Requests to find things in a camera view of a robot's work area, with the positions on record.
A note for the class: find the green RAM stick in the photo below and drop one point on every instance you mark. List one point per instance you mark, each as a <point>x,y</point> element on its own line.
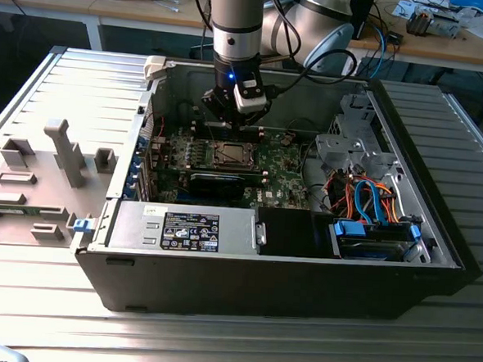
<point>12,210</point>

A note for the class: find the round coin battery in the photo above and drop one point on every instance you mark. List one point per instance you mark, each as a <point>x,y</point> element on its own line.
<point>285,142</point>

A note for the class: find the blue case clip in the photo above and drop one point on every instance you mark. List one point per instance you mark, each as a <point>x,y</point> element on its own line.
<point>83,225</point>

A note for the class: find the black graphics card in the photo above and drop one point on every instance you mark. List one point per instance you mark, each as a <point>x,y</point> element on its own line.
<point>216,185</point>

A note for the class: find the CPU cooler heatsink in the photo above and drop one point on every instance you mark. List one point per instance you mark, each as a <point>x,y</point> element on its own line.
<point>419,21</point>

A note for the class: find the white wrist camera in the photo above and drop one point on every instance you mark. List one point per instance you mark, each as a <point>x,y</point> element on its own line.
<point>250,101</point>

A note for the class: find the black PC case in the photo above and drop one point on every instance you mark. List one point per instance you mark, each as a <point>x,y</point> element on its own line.
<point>259,289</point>

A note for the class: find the CPU socket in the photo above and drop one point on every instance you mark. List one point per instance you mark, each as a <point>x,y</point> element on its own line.
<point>215,163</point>

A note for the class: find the metal disk bay cage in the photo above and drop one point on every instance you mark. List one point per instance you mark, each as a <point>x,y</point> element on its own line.
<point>337,152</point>

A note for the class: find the silver power supply unit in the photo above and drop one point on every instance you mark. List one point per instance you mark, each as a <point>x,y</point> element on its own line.
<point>132,223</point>

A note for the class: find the hard disk in blue carrier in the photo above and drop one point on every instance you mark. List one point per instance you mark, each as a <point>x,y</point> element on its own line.
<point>347,229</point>

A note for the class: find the blue box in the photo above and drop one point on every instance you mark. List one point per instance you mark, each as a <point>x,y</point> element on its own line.
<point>475,4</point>

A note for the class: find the wooden desk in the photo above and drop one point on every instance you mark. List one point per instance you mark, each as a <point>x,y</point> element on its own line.
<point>124,11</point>
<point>458,48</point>

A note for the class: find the green motherboard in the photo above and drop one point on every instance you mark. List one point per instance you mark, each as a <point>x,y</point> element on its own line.
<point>282,179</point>

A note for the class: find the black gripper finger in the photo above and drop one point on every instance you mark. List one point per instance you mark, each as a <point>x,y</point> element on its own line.
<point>219,106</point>
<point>255,118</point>

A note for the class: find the grey parts rack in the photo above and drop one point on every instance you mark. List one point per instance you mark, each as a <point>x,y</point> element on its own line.
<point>59,202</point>

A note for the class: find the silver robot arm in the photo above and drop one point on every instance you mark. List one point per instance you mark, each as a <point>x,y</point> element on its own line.
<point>237,8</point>

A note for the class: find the silver CPU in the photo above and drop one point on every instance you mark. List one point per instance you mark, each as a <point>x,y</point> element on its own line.
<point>234,153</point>

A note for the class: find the beige case latch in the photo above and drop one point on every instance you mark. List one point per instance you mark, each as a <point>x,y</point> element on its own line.
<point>154,67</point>

